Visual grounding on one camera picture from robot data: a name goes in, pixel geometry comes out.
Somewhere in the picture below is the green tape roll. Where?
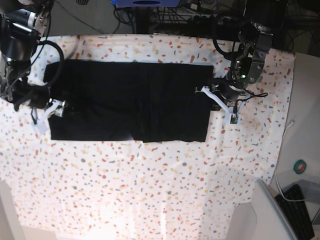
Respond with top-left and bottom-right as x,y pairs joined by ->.
293,159 -> 307,175

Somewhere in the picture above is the grey monitor edge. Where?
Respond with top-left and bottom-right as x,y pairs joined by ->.
251,179 -> 298,240

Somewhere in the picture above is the white usb cable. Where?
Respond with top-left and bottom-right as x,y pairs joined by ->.
274,120 -> 306,202

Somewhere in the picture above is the black printed t-shirt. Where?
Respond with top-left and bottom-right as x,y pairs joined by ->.
48,59 -> 214,143

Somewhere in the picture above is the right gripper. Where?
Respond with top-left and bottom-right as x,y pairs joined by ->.
13,85 -> 67,134

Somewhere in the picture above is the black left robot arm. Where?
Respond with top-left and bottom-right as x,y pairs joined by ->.
195,0 -> 288,124

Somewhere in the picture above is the black keyboard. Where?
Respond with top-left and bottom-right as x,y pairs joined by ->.
275,184 -> 315,240

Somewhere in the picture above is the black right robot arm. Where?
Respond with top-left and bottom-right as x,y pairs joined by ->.
0,0 -> 66,135

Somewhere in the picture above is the terrazzo pattern tablecloth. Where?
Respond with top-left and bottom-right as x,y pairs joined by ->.
0,34 -> 296,240

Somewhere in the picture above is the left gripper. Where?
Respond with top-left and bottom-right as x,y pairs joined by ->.
194,78 -> 249,125

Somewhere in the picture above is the blue box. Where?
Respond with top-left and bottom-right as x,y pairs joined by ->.
111,0 -> 187,8

